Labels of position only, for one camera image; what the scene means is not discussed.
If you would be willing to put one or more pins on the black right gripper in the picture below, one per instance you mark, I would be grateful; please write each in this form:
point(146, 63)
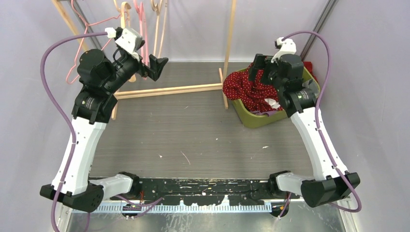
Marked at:
point(259, 63)

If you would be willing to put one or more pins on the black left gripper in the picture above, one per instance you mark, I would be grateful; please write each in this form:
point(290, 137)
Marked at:
point(155, 66)

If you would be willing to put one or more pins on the red polka dot skirt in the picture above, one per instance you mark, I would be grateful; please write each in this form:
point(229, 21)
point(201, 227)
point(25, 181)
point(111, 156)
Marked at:
point(255, 96)

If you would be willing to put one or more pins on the wooden hanger of red skirt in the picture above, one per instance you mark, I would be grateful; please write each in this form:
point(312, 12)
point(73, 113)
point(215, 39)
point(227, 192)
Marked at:
point(159, 7)

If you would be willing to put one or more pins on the pink hanger of grey skirt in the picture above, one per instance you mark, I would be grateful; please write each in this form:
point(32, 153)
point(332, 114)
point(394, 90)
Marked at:
point(139, 7)

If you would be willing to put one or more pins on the pink wire hanger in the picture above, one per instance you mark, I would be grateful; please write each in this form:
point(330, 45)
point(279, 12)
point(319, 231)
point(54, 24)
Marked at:
point(87, 29)

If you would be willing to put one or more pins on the purple skirt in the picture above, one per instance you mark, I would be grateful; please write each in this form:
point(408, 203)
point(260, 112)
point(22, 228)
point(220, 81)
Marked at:
point(266, 113)

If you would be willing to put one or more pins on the wooden hanger of purple skirt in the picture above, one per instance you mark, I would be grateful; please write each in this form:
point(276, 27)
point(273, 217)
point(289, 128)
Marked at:
point(125, 20)

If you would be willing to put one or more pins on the grey skirt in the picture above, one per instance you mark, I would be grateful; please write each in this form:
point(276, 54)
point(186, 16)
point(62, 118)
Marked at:
point(313, 86)

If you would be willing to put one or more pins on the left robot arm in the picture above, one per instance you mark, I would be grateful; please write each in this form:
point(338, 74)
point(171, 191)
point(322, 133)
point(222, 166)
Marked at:
point(92, 110)

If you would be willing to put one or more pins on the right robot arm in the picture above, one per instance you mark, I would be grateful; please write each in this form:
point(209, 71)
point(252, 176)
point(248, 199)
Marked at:
point(331, 180)

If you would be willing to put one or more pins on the wooden clothes rack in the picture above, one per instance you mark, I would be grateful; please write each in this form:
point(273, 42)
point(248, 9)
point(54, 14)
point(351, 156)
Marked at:
point(169, 90)

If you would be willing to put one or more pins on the olive green plastic basket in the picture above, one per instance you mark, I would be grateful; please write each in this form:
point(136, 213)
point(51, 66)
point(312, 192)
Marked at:
point(256, 118)

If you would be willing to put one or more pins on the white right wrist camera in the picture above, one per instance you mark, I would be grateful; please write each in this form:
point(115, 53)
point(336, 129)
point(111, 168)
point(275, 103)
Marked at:
point(284, 46)

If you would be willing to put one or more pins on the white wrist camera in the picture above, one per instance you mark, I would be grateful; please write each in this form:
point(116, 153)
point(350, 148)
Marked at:
point(284, 46)
point(128, 39)

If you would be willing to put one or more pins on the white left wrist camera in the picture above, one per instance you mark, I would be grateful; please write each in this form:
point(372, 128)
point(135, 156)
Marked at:
point(128, 39)

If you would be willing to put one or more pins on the metal corner rail left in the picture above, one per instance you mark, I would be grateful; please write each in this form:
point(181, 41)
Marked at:
point(74, 28)

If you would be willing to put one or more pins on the metal corner rail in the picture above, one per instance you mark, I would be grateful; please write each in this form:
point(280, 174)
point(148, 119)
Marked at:
point(74, 28)
point(325, 14)

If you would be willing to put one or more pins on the metal corner rail right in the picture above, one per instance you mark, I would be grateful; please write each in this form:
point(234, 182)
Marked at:
point(325, 14)

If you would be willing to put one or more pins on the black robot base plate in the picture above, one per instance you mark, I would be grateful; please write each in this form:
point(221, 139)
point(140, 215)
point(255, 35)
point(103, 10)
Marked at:
point(203, 192)

